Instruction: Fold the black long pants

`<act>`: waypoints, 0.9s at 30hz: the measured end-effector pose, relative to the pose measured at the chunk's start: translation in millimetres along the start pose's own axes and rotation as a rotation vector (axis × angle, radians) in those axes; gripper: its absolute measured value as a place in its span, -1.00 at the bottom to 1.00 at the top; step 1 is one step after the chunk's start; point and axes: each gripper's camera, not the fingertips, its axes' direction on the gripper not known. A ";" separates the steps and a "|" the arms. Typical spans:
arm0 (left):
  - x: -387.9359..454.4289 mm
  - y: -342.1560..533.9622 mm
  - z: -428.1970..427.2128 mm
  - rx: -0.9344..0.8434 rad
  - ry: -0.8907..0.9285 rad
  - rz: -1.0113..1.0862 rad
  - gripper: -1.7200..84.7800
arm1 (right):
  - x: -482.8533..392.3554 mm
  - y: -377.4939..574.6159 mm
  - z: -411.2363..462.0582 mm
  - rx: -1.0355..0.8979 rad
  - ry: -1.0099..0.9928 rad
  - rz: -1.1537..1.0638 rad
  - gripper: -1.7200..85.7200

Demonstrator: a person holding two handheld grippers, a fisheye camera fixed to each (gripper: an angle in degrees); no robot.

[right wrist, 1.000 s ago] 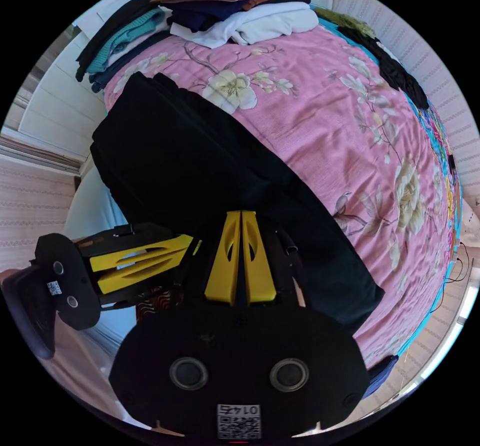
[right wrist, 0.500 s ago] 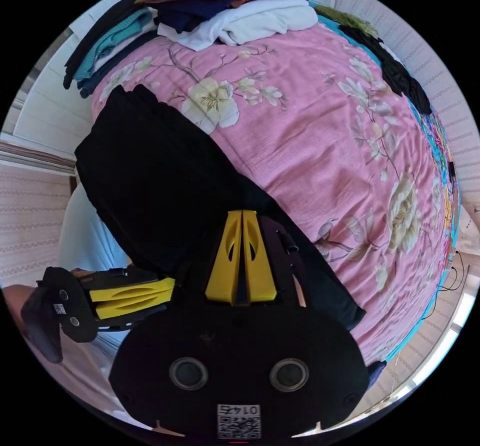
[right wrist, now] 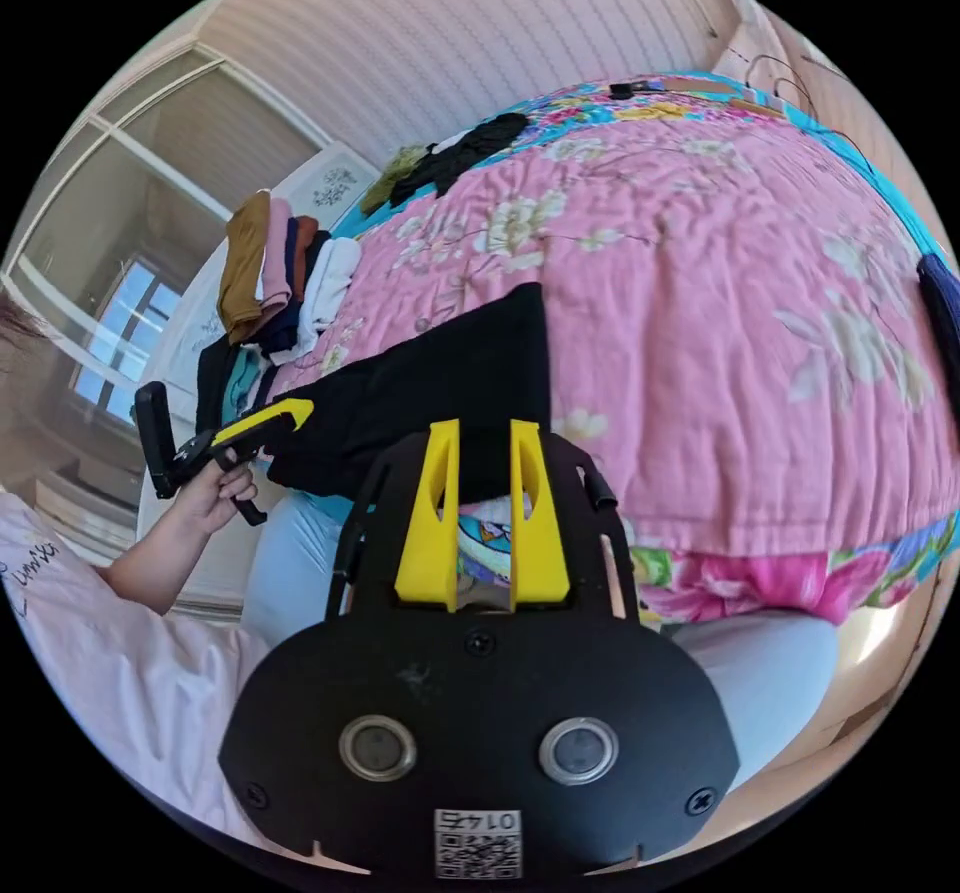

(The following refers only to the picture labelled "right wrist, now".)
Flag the pile of clothes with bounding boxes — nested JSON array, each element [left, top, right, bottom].
[[196, 190, 366, 422]]

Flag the black long pants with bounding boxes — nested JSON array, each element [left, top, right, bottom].
[[262, 281, 557, 506]]

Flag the person's body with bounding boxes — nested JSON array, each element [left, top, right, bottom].
[[0, 291, 841, 858]]

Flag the bed with pink floral quilt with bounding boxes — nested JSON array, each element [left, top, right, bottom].
[[266, 71, 960, 628]]

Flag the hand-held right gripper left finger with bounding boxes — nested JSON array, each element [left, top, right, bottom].
[[394, 418, 461, 614]]

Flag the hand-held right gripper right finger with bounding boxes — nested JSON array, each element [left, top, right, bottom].
[[509, 418, 569, 612]]

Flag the person's left hand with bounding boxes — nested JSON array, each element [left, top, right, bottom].
[[172, 445, 260, 536]]

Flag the olive green garment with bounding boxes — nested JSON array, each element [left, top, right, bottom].
[[359, 143, 430, 217]]

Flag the window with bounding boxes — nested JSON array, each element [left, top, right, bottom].
[[0, 43, 333, 446]]

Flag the person's left forearm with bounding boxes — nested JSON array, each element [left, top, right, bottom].
[[100, 507, 220, 617]]

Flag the black garment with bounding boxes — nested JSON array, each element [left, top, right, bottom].
[[389, 112, 531, 209]]

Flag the dark blue garment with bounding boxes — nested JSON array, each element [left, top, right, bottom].
[[915, 253, 960, 416]]

